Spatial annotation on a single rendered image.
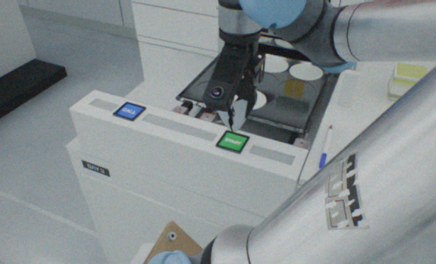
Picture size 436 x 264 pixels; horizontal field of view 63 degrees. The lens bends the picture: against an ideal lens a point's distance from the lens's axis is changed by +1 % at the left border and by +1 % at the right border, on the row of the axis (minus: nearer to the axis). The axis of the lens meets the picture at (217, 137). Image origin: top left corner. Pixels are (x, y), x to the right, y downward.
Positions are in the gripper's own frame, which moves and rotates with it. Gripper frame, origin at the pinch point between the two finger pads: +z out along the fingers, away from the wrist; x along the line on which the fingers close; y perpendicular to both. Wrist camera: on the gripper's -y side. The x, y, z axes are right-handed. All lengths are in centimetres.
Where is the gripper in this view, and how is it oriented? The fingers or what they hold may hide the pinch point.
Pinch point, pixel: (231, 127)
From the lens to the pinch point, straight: 71.3
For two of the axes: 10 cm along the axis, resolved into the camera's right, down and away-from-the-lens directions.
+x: -9.1, -2.7, 3.2
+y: 4.2, -5.8, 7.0
